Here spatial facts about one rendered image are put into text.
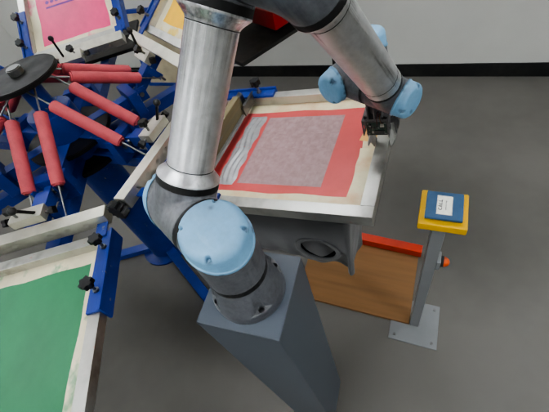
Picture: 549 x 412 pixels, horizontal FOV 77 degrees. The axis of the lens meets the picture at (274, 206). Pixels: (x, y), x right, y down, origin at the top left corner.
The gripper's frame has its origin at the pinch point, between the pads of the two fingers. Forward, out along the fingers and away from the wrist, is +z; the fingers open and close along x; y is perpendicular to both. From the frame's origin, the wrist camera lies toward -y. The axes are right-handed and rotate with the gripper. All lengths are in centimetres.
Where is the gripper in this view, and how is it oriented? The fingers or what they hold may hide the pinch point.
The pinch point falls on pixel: (383, 141)
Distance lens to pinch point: 112.1
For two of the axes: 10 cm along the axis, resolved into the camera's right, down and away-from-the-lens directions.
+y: -3.3, 7.9, -5.3
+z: 3.1, 6.1, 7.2
